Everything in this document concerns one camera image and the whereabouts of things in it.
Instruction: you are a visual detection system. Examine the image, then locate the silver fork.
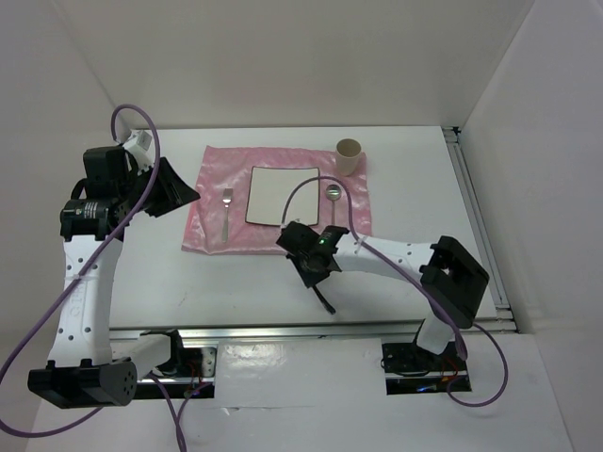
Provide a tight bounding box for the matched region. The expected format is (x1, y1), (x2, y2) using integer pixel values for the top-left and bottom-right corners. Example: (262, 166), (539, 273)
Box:
(221, 187), (234, 243)

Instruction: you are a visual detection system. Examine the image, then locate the beige paper cup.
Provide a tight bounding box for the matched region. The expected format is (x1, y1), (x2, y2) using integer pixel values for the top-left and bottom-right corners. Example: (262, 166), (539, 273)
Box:
(335, 138), (362, 176)

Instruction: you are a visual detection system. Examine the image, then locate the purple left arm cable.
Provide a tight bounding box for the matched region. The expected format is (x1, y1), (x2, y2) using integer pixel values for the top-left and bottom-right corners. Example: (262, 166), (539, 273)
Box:
(0, 104), (189, 452)

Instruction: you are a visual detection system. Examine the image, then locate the aluminium rail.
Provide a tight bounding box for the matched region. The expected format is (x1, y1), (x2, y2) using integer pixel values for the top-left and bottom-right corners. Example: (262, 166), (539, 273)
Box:
(442, 127), (514, 322)
(109, 317), (518, 341)

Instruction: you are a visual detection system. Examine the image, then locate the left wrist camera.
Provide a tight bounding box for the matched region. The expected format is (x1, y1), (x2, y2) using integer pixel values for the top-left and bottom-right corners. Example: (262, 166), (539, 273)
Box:
(122, 130), (153, 156)

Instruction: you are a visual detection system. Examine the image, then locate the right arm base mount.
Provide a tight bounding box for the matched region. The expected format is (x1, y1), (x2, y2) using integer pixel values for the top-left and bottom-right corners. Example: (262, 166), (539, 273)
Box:
(381, 342), (472, 396)

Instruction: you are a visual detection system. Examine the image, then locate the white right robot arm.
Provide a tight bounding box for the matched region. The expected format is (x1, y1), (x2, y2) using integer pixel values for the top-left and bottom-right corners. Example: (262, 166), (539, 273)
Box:
(277, 221), (490, 369)

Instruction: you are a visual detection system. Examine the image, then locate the aluminium right side rail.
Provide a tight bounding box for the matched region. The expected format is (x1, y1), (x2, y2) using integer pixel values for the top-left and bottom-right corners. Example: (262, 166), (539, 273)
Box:
(442, 127), (514, 322)

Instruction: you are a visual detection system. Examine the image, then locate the silver table knife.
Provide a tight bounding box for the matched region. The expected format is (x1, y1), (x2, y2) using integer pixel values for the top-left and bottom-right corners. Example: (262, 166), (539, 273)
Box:
(313, 286), (336, 315)

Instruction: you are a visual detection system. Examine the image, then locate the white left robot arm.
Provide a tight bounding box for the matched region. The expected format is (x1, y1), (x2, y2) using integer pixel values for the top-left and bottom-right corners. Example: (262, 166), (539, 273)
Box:
(27, 146), (200, 409)

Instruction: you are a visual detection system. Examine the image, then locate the pink satin placemat cloth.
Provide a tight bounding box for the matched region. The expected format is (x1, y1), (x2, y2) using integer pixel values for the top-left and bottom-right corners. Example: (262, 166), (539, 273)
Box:
(181, 146), (372, 255)

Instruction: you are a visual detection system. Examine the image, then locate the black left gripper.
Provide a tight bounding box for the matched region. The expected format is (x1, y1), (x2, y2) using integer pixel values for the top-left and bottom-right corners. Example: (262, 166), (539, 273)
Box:
(118, 155), (201, 218)

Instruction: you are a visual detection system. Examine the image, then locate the aluminium front rail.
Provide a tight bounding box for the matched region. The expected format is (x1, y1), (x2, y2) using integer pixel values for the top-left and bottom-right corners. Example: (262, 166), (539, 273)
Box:
(109, 317), (518, 341)

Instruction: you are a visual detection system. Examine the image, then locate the white square plate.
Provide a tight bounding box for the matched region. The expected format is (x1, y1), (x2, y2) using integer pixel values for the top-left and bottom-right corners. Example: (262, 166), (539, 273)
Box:
(245, 167), (320, 227)

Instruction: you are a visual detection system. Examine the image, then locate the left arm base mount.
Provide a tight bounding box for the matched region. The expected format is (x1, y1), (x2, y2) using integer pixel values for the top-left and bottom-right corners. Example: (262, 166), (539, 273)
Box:
(141, 330), (218, 399)

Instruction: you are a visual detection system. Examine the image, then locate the silver spoon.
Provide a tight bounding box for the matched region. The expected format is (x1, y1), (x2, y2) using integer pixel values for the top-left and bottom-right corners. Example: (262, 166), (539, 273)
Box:
(325, 184), (342, 225)

